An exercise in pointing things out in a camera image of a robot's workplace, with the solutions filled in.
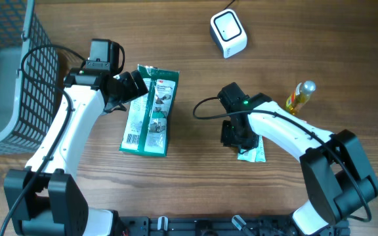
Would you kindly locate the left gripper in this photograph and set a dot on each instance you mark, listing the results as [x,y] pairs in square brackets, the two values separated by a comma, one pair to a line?
[140,82]

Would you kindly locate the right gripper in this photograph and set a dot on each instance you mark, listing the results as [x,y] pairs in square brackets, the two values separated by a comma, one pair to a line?
[228,140]

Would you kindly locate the green 3M gloves packet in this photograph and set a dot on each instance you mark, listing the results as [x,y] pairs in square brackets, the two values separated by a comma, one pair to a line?
[146,131]

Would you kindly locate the yellow oil bottle silver cap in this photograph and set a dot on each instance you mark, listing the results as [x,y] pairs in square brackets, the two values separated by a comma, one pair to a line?
[299,97]

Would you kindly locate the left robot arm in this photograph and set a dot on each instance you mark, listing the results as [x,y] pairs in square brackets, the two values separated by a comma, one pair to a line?
[44,198]

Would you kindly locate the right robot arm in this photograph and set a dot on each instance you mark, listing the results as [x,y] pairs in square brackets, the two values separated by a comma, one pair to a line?
[337,173]

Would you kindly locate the white barcode scanner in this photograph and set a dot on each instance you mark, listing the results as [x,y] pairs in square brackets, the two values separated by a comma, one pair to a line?
[228,33]

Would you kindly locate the dark grey mesh basket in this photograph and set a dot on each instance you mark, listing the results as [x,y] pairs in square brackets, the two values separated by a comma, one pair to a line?
[28,73]

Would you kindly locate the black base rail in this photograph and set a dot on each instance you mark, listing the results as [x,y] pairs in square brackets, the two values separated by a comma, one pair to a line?
[163,226]

